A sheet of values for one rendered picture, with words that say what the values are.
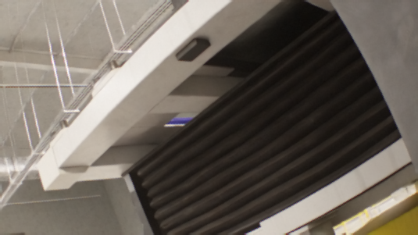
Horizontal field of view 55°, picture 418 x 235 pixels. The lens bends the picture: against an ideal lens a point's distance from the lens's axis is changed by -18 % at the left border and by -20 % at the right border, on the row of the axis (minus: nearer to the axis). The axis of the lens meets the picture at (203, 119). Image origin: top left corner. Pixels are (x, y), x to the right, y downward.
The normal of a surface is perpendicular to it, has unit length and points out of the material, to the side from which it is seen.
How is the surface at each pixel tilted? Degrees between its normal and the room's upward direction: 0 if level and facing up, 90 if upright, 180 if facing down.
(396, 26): 90
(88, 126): 90
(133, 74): 90
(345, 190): 90
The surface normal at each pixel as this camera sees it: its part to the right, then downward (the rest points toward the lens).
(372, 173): -0.68, 0.02
